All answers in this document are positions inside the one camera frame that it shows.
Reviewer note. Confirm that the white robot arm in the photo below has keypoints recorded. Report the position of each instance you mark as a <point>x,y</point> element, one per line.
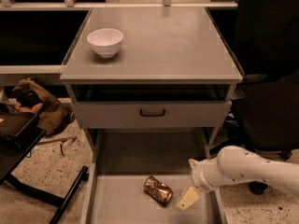
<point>235,165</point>

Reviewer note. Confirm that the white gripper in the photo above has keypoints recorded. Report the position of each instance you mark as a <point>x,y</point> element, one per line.
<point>197,175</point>

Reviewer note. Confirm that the crushed orange can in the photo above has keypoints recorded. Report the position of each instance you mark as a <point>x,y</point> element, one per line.
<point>157,190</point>

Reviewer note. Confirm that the grey drawer cabinet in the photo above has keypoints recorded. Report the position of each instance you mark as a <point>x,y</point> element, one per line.
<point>150,92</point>

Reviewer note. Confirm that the black side table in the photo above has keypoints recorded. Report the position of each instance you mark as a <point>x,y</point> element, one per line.
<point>52,167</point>

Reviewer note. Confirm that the black office chair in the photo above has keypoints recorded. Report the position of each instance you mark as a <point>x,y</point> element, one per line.
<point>264,37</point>

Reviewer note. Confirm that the black drawer handle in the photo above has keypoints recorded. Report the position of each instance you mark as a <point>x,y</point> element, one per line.
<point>152,114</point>

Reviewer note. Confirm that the white ceramic bowl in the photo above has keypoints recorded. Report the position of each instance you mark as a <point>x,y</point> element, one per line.
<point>105,42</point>

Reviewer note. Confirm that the grey top drawer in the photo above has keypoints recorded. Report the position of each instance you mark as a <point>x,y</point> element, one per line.
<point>125,115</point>

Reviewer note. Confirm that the dark box on table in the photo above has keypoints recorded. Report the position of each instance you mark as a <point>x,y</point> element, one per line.
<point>15,127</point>

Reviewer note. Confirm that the open grey middle drawer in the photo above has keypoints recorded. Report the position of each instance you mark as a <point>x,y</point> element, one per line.
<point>121,164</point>

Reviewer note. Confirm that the brown crumpled jacket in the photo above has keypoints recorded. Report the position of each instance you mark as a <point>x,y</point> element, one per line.
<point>54,117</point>

